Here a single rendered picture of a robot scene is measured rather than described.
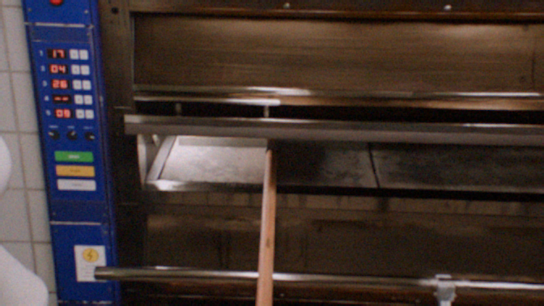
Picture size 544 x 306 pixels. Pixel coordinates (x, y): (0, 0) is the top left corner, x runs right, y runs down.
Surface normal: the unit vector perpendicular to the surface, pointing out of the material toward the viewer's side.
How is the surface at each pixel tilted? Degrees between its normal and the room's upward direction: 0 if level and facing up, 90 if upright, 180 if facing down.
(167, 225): 70
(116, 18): 90
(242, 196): 90
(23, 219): 90
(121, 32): 90
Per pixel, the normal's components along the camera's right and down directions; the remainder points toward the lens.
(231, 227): -0.03, 0.05
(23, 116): -0.04, 0.39
